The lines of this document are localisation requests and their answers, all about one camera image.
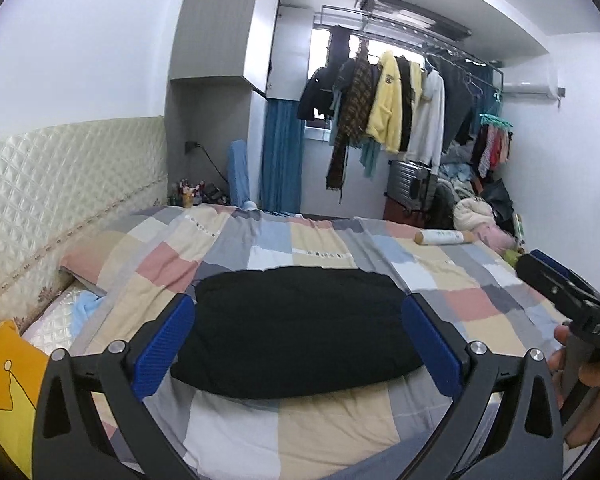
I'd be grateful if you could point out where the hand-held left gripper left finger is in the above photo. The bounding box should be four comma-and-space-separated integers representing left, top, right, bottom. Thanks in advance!
32, 292, 197, 480

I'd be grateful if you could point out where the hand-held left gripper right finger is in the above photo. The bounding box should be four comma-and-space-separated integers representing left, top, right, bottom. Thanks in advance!
401, 292, 566, 480

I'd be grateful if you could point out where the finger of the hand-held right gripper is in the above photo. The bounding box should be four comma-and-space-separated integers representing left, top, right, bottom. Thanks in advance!
530, 249, 600, 306
516, 254, 588, 318

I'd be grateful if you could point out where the black garment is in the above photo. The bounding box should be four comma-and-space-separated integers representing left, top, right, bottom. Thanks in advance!
170, 266, 426, 401
395, 55, 416, 153

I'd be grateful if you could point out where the pile of clothes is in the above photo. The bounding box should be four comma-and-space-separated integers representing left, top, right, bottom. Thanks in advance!
432, 147, 523, 253

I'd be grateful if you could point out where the green clip hanger with clothes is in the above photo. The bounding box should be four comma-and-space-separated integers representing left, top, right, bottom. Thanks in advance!
470, 112, 515, 178

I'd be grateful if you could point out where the black bag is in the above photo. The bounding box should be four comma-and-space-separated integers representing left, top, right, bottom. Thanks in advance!
480, 178, 516, 236

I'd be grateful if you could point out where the light blue cloth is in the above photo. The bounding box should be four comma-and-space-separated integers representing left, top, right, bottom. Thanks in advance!
71, 290, 106, 333

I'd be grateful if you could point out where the white cylindrical tube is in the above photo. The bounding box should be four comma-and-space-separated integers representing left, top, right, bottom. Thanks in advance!
414, 228, 476, 247

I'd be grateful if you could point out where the pink pillow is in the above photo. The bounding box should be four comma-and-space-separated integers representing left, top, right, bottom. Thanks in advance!
60, 232, 131, 293

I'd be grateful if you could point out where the white quilted mattress pad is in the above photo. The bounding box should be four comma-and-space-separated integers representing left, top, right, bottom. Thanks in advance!
20, 280, 106, 361

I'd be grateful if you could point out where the patchwork blanket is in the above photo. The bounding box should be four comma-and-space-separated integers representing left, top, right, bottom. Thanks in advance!
60, 203, 576, 480

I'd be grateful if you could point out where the group of cosmetic bottles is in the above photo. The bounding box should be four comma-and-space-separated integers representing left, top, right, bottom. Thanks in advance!
169, 178, 228, 207

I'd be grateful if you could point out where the yellow pillow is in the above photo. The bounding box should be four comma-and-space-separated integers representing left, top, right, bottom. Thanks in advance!
0, 320, 51, 478

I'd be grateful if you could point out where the grey suitcase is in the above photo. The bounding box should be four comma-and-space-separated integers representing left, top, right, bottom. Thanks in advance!
386, 160, 438, 201

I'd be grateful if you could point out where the white air conditioner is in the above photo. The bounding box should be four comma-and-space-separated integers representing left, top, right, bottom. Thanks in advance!
500, 67, 561, 106

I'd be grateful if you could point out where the dark teal hanging garment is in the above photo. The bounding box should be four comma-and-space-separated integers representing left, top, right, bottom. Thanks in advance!
472, 67, 497, 136

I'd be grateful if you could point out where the cream quilted headboard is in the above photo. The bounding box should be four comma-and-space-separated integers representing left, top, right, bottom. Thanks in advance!
0, 116, 170, 346

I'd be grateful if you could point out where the grey hanging garment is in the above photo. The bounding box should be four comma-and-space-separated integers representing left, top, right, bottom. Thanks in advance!
437, 57, 481, 153

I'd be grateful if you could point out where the white hanging hoodie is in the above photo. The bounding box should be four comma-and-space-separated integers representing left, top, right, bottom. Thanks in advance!
405, 67, 447, 173

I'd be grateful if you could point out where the black hanging garment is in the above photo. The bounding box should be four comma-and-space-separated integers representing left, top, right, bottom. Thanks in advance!
395, 55, 416, 153

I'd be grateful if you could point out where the blue curtain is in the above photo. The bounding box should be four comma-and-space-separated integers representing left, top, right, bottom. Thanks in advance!
260, 99, 306, 216

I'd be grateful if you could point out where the yellow hanging jacket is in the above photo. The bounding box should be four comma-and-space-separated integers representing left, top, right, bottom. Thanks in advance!
365, 51, 423, 155

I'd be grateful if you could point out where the plaid hanging shirt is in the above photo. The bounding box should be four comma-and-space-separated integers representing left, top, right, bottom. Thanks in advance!
325, 42, 381, 193

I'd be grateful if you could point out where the dark hanging jacket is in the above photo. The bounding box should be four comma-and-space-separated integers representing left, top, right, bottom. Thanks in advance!
296, 66, 348, 121

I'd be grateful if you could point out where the ceiling drying rack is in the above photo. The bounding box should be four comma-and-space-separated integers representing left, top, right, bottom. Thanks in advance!
312, 0, 503, 91

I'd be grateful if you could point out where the window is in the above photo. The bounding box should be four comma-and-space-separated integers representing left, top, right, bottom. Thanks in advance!
305, 27, 426, 143

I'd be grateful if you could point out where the grey wardrobe cabinet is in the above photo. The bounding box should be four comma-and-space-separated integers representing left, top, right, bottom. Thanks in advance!
164, 0, 281, 208

